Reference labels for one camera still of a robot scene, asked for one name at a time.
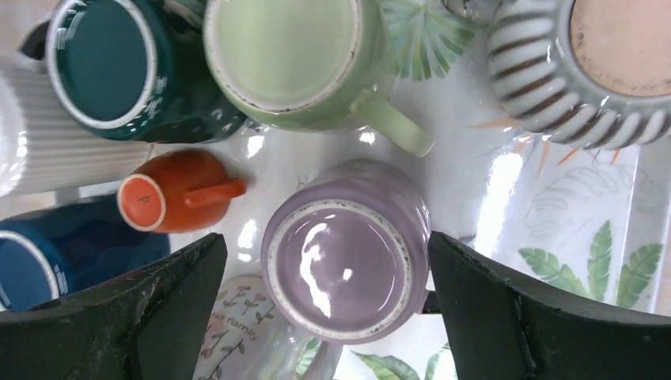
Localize dark blue mug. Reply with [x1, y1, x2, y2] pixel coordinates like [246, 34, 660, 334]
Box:
[1, 193, 170, 311]

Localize dark teal mug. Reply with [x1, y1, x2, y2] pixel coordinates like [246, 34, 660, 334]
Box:
[20, 1, 249, 143]

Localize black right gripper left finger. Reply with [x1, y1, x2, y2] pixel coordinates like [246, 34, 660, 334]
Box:
[1, 234, 227, 379]

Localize lilac purple mug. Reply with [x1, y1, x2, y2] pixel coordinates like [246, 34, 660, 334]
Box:
[261, 159, 430, 344]

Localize light green mug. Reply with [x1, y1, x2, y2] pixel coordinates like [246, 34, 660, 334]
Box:
[203, 1, 434, 157]

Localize white ribbed mug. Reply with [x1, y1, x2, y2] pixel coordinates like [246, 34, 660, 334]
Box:
[1, 54, 150, 196]

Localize small orange cup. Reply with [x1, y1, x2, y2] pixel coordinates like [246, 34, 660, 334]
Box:
[116, 149, 247, 234]

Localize grey striped ribbed cup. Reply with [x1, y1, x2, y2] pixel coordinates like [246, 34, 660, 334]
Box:
[487, 1, 670, 150]

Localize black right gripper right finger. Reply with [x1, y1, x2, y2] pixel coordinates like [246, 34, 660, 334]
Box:
[428, 231, 670, 379]

